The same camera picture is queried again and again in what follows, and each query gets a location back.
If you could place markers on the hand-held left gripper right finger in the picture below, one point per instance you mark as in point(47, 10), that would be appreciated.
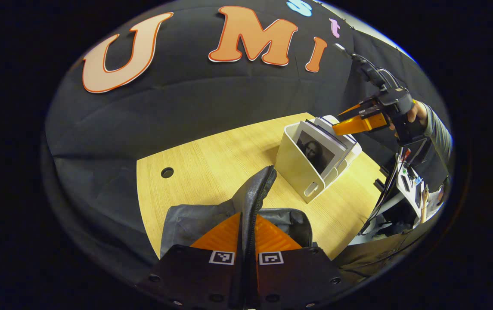
point(298, 275)

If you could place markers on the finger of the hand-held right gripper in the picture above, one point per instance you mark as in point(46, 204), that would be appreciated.
point(364, 106)
point(358, 125)

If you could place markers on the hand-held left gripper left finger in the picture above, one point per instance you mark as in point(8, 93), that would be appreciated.
point(190, 275)

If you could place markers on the blue cover book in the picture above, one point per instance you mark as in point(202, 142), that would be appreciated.
point(336, 129)

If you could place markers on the portrait cover book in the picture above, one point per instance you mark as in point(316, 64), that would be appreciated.
point(317, 150)

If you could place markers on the grey schoolbag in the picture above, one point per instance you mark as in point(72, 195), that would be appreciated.
point(194, 224)

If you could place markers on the white bookshelf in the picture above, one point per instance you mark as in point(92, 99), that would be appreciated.
point(293, 168)

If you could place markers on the cluttered white side table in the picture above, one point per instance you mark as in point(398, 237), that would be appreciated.
point(407, 189)

